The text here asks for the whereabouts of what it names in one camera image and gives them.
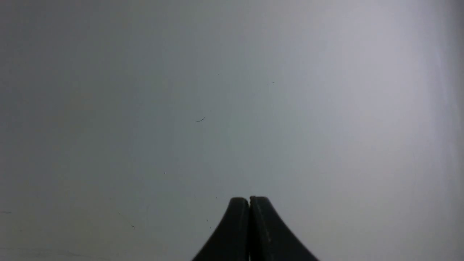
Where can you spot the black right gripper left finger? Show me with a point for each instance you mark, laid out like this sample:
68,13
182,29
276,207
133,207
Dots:
229,241

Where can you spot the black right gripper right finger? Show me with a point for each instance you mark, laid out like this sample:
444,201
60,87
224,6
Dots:
270,238

